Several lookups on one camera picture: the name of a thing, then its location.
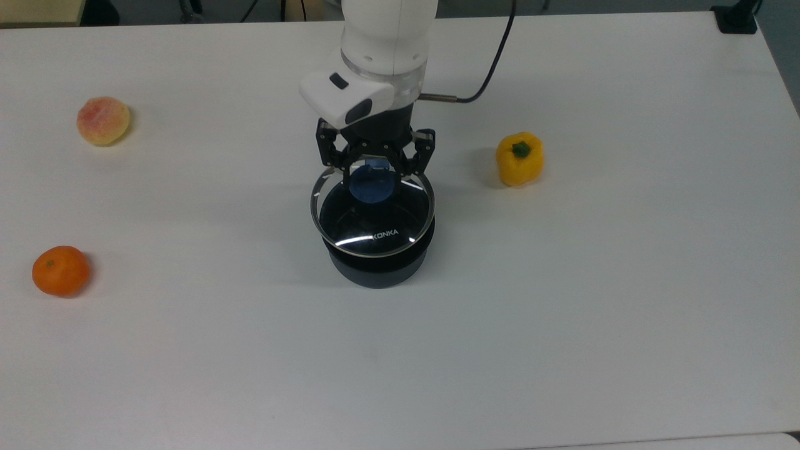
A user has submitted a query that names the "yellow bell pepper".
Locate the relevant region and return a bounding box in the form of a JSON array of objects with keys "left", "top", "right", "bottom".
[{"left": 495, "top": 131, "right": 546, "bottom": 188}]

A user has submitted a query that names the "glass lid with blue knob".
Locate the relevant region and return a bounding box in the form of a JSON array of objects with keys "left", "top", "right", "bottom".
[{"left": 310, "top": 159, "right": 437, "bottom": 259}]

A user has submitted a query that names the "beige board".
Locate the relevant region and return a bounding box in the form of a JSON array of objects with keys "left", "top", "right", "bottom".
[{"left": 0, "top": 0, "right": 86, "bottom": 27}]

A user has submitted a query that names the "orange tangerine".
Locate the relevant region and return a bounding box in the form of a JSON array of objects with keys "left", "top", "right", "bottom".
[{"left": 31, "top": 245, "right": 92, "bottom": 298}]

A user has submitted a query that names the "black table clamp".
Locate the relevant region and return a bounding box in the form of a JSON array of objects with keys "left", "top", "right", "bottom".
[{"left": 711, "top": 5, "right": 761, "bottom": 35}]

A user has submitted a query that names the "black cable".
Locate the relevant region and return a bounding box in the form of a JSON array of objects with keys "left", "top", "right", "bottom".
[{"left": 417, "top": 0, "right": 518, "bottom": 104}]

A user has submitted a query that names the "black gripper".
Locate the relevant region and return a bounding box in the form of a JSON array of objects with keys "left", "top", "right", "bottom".
[{"left": 315, "top": 102, "right": 437, "bottom": 186}]

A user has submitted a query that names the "dark blue saucepan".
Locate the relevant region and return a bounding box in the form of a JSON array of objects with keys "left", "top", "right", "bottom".
[{"left": 321, "top": 209, "right": 437, "bottom": 290}]

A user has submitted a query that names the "pink yellow peach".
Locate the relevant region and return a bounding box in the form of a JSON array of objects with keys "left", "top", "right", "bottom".
[{"left": 76, "top": 96, "right": 132, "bottom": 148}]

